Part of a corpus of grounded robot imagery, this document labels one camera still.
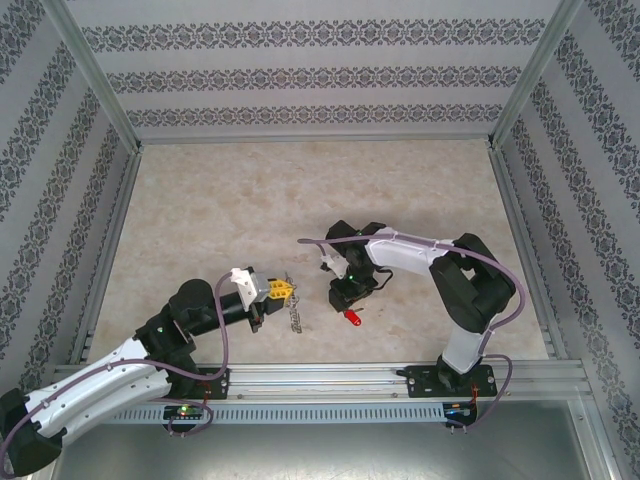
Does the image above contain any thin silver keyring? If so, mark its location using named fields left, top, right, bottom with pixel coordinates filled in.
left=282, top=271, right=301, bottom=307

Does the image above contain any silver keys bunch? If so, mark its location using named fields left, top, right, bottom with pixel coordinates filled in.
left=286, top=302, right=307, bottom=335

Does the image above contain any small circuit board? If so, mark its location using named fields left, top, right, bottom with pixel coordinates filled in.
left=163, top=404, right=207, bottom=422
left=443, top=401, right=479, bottom=419

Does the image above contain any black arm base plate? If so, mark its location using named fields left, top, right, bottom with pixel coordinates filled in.
left=192, top=367, right=232, bottom=401
left=397, top=364, right=496, bottom=400

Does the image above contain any long aluminium mounting rail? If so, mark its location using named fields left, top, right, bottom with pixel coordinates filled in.
left=52, top=362, right=589, bottom=401

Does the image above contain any aluminium frame side rail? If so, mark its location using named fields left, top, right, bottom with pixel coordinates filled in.
left=487, top=144, right=571, bottom=364
left=69, top=147, right=146, bottom=366

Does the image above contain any slotted grey cable duct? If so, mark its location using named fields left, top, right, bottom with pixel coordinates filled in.
left=107, top=402, right=447, bottom=426

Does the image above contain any aluminium frame bottom rail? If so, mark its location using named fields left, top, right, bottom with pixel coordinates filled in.
left=137, top=133, right=496, bottom=146

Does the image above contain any aluminium frame corner post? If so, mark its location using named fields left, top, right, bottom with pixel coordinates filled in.
left=38, top=0, right=146, bottom=154
left=487, top=0, right=584, bottom=151

